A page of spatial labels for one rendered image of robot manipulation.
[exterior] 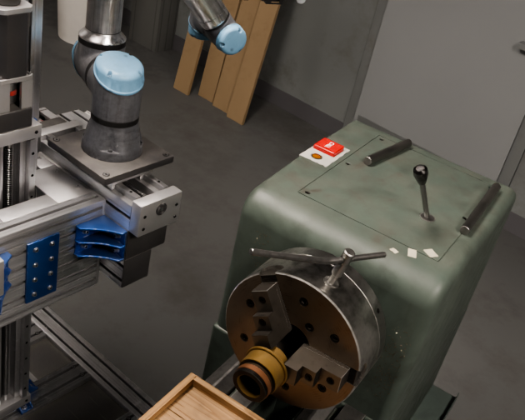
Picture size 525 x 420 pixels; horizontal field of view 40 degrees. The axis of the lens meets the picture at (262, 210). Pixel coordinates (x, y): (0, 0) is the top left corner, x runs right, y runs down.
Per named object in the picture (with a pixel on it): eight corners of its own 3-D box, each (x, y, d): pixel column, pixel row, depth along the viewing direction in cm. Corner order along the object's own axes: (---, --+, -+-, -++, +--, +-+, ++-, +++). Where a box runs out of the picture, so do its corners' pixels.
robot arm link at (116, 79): (98, 124, 171) (103, 71, 163) (82, 98, 180) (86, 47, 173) (147, 122, 176) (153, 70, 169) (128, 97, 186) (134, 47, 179)
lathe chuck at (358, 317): (229, 322, 168) (280, 224, 149) (337, 412, 160) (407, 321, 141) (206, 342, 161) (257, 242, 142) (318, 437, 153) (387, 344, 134)
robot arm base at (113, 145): (67, 141, 181) (70, 105, 176) (116, 127, 192) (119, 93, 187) (107, 168, 174) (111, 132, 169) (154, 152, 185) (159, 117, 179)
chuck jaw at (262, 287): (282, 322, 151) (265, 269, 148) (302, 322, 148) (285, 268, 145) (253, 348, 142) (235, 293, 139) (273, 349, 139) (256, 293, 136)
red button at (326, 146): (322, 143, 189) (324, 137, 188) (342, 152, 186) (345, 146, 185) (312, 151, 184) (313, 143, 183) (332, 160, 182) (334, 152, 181)
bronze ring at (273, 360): (258, 329, 142) (231, 357, 135) (298, 353, 138) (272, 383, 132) (252, 360, 147) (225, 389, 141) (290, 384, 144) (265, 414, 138)
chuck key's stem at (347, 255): (327, 286, 145) (352, 247, 138) (332, 295, 143) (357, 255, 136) (317, 287, 143) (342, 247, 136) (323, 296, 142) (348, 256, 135)
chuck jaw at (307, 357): (312, 332, 147) (364, 360, 143) (307, 352, 150) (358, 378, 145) (284, 362, 139) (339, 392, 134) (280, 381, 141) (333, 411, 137)
